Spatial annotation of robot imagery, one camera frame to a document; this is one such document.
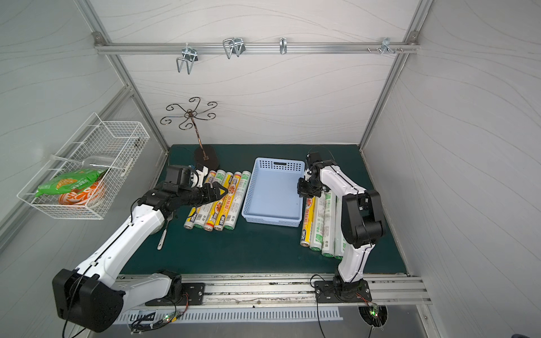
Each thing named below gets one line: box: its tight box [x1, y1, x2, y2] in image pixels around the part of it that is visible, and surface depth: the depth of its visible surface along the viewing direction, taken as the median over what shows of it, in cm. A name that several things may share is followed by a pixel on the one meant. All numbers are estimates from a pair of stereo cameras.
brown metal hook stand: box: [159, 96, 220, 171], surface depth 95 cm
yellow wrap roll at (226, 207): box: [214, 171, 243, 232], surface depth 93 cm
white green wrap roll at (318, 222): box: [309, 191, 326, 252], surface depth 88 cm
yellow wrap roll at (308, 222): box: [300, 196, 316, 248], surface depth 90 cm
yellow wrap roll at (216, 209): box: [203, 171, 234, 232], surface depth 92 cm
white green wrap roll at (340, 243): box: [333, 195, 348, 260], surface depth 85 cm
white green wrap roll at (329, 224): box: [321, 190, 337, 258], surface depth 88 cm
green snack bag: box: [34, 169, 106, 198], surface depth 55 cm
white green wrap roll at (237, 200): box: [224, 170, 252, 231], surface depth 95 cm
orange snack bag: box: [57, 180, 102, 206], surface depth 61 cm
